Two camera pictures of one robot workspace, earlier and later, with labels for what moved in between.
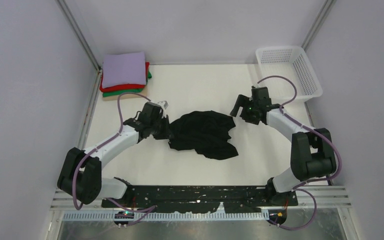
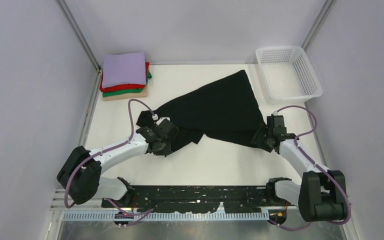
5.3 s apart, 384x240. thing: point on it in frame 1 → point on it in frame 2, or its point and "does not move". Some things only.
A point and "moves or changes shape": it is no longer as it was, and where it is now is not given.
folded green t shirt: x=107 y=94 does not move
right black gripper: x=243 y=108 → x=262 y=137
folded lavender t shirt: x=125 y=68 does not move
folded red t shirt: x=125 y=86 does not move
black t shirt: x=206 y=131 moves or changes shape
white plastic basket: x=292 y=62 does not move
